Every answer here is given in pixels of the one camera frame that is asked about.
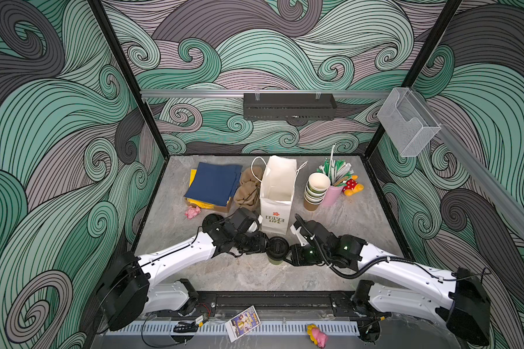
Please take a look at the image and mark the brown cardboard napkin tray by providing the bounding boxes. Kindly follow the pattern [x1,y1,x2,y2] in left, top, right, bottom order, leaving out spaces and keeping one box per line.
[185,198,233,213]

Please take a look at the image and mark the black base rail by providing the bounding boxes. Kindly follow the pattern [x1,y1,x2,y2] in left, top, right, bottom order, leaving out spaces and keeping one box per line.
[178,291,374,318]

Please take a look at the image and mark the red yellow plush toy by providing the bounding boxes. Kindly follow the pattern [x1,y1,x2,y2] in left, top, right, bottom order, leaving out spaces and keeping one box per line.
[342,175,365,196]

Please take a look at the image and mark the black corner frame post left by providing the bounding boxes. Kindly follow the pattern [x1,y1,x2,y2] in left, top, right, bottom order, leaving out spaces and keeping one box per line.
[88,0,170,161]

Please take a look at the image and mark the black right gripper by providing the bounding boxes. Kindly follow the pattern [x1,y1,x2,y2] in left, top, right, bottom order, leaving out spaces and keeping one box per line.
[279,243,331,267]

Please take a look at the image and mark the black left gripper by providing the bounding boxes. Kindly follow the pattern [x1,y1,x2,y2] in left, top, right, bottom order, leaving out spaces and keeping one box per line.
[233,231,275,254]

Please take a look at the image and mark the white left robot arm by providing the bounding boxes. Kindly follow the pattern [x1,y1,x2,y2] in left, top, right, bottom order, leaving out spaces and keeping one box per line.
[95,228,269,332]

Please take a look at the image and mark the white slotted cable duct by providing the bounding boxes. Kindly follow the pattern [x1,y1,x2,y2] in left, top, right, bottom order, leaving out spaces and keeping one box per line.
[106,320,361,337]

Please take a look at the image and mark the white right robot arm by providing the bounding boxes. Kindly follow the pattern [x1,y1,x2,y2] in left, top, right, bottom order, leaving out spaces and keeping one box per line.
[285,235,491,346]

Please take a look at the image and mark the colourful picture card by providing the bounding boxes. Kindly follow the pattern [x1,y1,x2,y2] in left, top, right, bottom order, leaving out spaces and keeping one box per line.
[225,305,261,343]

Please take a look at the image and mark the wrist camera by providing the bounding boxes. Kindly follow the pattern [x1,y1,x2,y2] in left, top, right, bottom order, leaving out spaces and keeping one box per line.
[230,207,261,234]
[290,214,317,247]

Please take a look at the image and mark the pink yellow toy figure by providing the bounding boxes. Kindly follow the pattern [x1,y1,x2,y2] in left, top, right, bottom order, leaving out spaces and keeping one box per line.
[307,324,328,349]

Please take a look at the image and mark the clear acrylic wall holder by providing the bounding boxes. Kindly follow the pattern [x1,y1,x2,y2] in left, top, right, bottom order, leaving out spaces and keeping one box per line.
[377,87,441,158]

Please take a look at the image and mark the navy blue napkin stack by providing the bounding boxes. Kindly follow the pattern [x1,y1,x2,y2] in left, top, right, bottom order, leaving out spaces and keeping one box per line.
[184,162,242,206]

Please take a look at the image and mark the stack of black cup lids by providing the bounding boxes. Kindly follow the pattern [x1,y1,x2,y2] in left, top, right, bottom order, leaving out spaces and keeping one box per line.
[202,214,224,233]

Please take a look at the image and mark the brown cup sleeve pile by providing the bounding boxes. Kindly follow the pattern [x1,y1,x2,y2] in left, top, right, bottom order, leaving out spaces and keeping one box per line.
[234,166,263,212]

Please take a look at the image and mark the white paper takeout bag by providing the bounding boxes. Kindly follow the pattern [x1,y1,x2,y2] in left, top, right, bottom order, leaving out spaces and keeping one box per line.
[250,156,307,235]

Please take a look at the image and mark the black wall shelf tray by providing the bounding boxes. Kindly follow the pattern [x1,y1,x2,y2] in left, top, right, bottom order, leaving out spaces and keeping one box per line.
[243,94,338,122]

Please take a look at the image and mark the green paper coffee cup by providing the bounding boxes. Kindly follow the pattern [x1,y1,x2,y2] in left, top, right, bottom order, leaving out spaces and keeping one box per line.
[267,254,285,266]

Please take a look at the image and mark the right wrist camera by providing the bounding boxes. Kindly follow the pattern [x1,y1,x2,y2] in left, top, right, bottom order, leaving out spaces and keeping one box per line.
[290,214,317,247]

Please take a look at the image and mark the stack of green paper cups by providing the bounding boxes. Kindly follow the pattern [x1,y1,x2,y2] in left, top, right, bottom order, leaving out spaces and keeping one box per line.
[304,172,330,212]

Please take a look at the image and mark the black plastic cup lid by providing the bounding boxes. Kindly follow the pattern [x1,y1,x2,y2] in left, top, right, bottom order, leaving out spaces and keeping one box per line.
[266,236,290,257]

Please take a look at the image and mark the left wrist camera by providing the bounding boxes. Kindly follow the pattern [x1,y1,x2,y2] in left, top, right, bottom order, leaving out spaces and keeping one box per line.
[230,207,261,234]

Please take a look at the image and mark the wrapped straws bundle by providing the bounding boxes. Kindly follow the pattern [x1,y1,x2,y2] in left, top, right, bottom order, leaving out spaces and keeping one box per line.
[317,143,354,186]

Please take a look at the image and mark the pink squishy toy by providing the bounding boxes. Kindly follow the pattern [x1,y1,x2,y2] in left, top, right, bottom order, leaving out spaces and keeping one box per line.
[185,206,202,220]

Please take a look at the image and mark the black corner frame post right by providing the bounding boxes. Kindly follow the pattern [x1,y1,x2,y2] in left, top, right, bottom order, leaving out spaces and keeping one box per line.
[363,0,463,158]

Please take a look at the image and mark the pink straw holder cup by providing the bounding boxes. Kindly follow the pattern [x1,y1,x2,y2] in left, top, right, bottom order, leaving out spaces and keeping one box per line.
[320,186,343,207]

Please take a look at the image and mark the black corner frame post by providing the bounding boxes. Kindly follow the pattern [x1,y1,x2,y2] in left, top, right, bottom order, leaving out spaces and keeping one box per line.
[363,0,463,158]
[88,0,170,161]

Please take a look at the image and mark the aluminium wall rail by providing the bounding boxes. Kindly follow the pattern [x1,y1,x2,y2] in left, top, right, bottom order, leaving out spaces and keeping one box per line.
[140,89,390,99]

